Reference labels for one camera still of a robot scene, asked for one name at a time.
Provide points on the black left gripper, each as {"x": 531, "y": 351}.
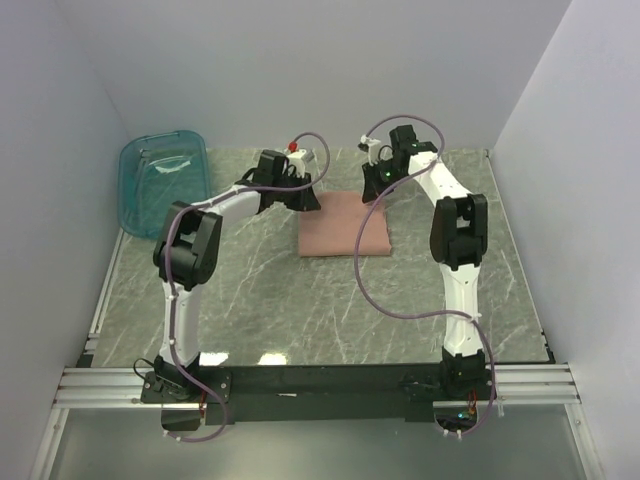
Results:
{"x": 306, "y": 201}

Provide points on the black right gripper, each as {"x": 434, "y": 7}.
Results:
{"x": 372, "y": 187}

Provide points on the pink printed t-shirt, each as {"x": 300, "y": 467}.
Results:
{"x": 332, "y": 230}

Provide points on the teal transparent plastic basket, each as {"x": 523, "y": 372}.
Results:
{"x": 155, "y": 171}

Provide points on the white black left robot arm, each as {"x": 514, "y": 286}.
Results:
{"x": 186, "y": 256}

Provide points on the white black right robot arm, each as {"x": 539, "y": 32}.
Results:
{"x": 458, "y": 241}

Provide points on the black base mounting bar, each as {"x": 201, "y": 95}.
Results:
{"x": 334, "y": 392}

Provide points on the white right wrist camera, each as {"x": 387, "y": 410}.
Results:
{"x": 371, "y": 147}

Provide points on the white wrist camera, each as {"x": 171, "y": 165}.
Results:
{"x": 371, "y": 147}
{"x": 297, "y": 159}

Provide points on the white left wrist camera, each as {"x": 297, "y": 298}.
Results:
{"x": 297, "y": 159}

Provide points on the aluminium frame rail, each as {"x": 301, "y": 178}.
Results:
{"x": 114, "y": 388}

